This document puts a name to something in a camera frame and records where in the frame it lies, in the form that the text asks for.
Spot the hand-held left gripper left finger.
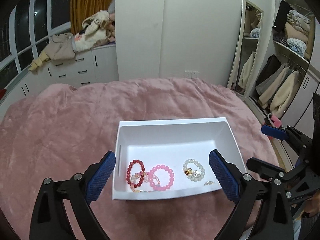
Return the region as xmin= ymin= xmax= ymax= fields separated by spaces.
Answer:
xmin=29 ymin=150 xmax=116 ymax=240

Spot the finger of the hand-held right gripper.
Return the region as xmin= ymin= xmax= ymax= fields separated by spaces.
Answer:
xmin=261 ymin=125 xmax=313 ymax=155
xmin=246 ymin=157 xmax=285 ymax=180

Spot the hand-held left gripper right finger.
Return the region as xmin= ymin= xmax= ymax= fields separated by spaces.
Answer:
xmin=209 ymin=149 xmax=294 ymax=240

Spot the white bead bracelet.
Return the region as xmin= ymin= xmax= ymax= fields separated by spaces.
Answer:
xmin=182 ymin=158 xmax=206 ymax=182

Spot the red bead bracelet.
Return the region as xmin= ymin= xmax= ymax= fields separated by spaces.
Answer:
xmin=126 ymin=159 xmax=147 ymax=189

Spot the pastel crystal bead bracelet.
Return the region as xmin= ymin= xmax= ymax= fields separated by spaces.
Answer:
xmin=130 ymin=171 xmax=160 ymax=193

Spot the pink bead bracelet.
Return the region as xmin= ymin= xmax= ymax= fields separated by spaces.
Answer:
xmin=149 ymin=164 xmax=175 ymax=190

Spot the white storage box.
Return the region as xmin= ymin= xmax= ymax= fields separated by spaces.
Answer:
xmin=112 ymin=117 xmax=247 ymax=201

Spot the person's right hand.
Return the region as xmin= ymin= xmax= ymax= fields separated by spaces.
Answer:
xmin=306 ymin=191 xmax=320 ymax=217

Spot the cream hanging coat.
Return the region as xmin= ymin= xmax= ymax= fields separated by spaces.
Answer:
xmin=259 ymin=70 xmax=302 ymax=119

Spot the grey hanging coat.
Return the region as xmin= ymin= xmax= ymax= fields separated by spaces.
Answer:
xmin=255 ymin=64 xmax=290 ymax=103

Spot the open wardrobe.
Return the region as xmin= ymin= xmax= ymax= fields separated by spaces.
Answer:
xmin=247 ymin=0 xmax=320 ymax=130

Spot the pink fluffy blanket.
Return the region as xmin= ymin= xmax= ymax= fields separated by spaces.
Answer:
xmin=0 ymin=77 xmax=278 ymax=240

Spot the black hanging coat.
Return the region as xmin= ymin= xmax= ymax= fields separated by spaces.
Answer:
xmin=255 ymin=54 xmax=282 ymax=87

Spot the standing mirror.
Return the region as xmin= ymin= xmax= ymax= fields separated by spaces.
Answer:
xmin=227 ymin=0 xmax=264 ymax=97

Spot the pile of folded clothes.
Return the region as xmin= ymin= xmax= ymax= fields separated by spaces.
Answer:
xmin=274 ymin=0 xmax=316 ymax=58

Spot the white drawer cabinet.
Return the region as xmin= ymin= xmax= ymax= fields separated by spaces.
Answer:
xmin=0 ymin=44 xmax=119 ymax=105

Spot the white floral garment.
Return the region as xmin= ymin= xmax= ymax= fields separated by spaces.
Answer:
xmin=72 ymin=29 xmax=117 ymax=53

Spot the cream puffy jacket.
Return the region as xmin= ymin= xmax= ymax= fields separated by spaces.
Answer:
xmin=82 ymin=10 xmax=112 ymax=36

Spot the white framed window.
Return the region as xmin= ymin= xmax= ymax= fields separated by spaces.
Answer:
xmin=0 ymin=0 xmax=73 ymax=80

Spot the mustard yellow curtain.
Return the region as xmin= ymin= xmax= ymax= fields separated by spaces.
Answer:
xmin=70 ymin=0 xmax=117 ymax=34

